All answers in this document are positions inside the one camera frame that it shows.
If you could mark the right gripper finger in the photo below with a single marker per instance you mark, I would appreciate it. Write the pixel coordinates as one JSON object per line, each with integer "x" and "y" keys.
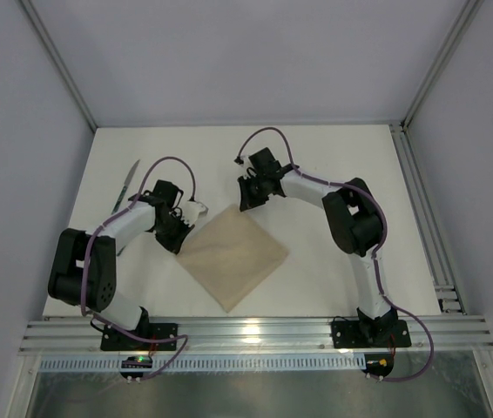
{"x": 249, "y": 203}
{"x": 244, "y": 194}

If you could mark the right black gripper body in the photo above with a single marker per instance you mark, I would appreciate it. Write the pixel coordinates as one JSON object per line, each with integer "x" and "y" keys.
{"x": 252, "y": 192}

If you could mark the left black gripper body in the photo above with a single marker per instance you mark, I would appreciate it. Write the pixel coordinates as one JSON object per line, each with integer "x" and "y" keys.
{"x": 177, "y": 233}

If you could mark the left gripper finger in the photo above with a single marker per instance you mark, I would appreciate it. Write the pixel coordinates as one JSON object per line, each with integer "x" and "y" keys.
{"x": 168, "y": 242}
{"x": 180, "y": 235}

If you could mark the beige cloth napkin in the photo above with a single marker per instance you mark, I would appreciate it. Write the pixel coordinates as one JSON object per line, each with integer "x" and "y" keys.
{"x": 230, "y": 256}

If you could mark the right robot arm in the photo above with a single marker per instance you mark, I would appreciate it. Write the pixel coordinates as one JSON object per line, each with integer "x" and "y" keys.
{"x": 356, "y": 224}

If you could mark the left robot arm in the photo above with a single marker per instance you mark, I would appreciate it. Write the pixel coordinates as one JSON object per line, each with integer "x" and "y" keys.
{"x": 84, "y": 269}

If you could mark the left controller board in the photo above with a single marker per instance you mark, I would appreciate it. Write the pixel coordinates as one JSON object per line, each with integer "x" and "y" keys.
{"x": 135, "y": 367}

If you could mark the controller board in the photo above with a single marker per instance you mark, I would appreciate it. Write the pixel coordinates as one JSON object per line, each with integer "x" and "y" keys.
{"x": 378, "y": 365}
{"x": 135, "y": 367}

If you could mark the right controller board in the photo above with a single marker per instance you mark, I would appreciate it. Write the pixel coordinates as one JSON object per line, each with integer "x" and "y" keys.
{"x": 378, "y": 365}

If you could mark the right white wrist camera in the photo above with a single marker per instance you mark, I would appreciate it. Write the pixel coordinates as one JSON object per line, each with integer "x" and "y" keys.
{"x": 240, "y": 159}

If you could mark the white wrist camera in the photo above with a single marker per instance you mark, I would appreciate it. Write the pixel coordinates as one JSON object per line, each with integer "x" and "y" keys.
{"x": 240, "y": 159}
{"x": 192, "y": 211}

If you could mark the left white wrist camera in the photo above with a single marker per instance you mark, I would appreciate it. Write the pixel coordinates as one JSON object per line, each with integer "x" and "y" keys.
{"x": 192, "y": 211}

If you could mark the green handled knife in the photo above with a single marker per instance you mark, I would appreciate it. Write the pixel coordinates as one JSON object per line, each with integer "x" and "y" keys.
{"x": 127, "y": 181}

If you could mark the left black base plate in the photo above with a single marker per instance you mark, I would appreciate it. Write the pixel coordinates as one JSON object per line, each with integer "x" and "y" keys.
{"x": 112, "y": 340}

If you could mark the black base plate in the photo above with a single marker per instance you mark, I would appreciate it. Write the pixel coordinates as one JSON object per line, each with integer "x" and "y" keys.
{"x": 112, "y": 340}
{"x": 348, "y": 334}

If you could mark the front aluminium rail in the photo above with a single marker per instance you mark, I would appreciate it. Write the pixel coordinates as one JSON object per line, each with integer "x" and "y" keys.
{"x": 227, "y": 335}

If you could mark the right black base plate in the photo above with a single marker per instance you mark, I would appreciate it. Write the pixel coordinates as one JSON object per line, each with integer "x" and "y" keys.
{"x": 348, "y": 334}

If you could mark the slotted cable duct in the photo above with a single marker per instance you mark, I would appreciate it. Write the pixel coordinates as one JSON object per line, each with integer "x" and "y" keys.
{"x": 187, "y": 363}

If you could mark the right aluminium side rail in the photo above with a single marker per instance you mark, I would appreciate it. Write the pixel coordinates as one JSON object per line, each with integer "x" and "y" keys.
{"x": 443, "y": 274}

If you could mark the left frame post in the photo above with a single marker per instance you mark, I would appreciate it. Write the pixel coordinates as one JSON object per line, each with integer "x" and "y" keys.
{"x": 53, "y": 54}

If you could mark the frame post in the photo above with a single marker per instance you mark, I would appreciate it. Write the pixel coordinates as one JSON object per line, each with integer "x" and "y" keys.
{"x": 451, "y": 41}
{"x": 53, "y": 54}

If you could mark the right frame post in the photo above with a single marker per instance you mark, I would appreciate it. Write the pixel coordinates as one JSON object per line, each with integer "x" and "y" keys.
{"x": 451, "y": 41}

